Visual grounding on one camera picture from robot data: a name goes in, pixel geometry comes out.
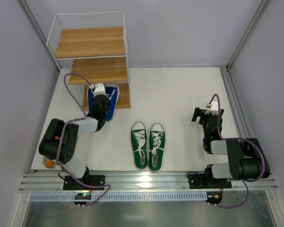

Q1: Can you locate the green sneaker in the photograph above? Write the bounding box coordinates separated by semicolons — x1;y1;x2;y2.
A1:
130;122;148;170
149;123;166;172

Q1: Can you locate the white wire wooden shoe shelf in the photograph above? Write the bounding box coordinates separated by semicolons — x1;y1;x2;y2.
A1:
46;11;131;109

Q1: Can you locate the left aluminium frame post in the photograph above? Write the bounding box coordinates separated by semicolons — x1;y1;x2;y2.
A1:
17;0;61;71

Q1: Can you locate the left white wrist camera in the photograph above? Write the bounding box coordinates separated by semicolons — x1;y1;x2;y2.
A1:
88;83;106;97

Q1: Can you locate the grey slotted cable duct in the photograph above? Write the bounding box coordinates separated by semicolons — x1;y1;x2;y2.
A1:
29;191;208;202

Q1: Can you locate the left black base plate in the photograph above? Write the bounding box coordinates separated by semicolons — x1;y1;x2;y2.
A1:
63;175;105;191

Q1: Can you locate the left orange sneaker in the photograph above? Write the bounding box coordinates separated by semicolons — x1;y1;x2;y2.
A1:
43;156;56;169

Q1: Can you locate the right green sneaker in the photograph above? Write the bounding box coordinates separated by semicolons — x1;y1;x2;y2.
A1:
149;123;166;172

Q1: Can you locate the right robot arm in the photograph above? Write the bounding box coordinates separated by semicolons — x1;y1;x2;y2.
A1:
187;107;270;189

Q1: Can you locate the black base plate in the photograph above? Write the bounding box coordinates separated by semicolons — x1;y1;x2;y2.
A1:
63;175;105;191
186;172;232;189

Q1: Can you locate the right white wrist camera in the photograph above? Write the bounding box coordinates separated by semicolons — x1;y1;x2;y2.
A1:
205;101;219;115

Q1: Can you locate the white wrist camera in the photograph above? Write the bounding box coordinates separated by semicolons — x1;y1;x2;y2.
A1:
205;101;219;115
88;83;106;97

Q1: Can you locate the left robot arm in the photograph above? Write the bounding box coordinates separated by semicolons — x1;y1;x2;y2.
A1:
39;95;109;190

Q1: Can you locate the blue sneaker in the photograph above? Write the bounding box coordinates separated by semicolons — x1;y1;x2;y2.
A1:
87;84;95;114
105;82;120;122

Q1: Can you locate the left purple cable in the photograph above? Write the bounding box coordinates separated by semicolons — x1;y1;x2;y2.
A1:
54;72;111;207

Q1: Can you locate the aluminium frame post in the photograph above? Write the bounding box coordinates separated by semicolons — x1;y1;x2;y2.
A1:
226;0;271;71
17;0;61;71

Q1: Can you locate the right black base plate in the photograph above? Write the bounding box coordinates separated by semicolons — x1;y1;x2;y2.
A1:
186;172;232;189

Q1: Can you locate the aluminium front rail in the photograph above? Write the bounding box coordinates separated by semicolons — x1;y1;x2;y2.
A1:
18;170;278;192

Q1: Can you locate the left green sneaker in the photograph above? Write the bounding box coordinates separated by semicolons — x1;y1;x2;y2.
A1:
130;122;148;170

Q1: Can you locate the purple cable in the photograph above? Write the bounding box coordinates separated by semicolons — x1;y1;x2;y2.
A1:
209;94;267;209
54;72;111;207

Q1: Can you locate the right aluminium frame post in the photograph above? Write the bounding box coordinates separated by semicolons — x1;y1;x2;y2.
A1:
226;0;271;71

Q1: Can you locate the right aluminium frame rail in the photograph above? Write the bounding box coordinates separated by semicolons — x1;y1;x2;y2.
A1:
220;67;252;138

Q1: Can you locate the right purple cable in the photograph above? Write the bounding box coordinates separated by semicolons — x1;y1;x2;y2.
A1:
209;94;267;209

